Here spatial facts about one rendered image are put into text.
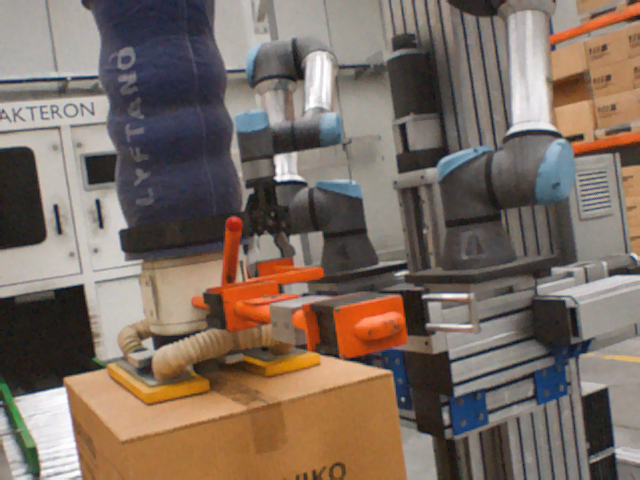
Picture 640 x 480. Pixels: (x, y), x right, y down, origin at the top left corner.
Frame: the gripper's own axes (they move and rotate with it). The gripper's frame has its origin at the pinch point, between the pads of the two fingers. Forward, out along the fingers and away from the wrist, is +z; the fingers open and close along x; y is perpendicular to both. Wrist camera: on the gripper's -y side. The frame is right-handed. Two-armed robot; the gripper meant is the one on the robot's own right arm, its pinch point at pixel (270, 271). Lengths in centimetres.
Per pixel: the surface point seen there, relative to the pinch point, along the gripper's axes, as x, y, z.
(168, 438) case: -42, 61, 15
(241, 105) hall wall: 361, -922, -197
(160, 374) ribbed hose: -38, 44, 10
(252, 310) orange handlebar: -30, 66, 0
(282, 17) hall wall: 453, -927, -331
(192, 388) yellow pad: -34, 46, 12
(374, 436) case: -12, 62, 22
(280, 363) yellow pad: -19, 46, 12
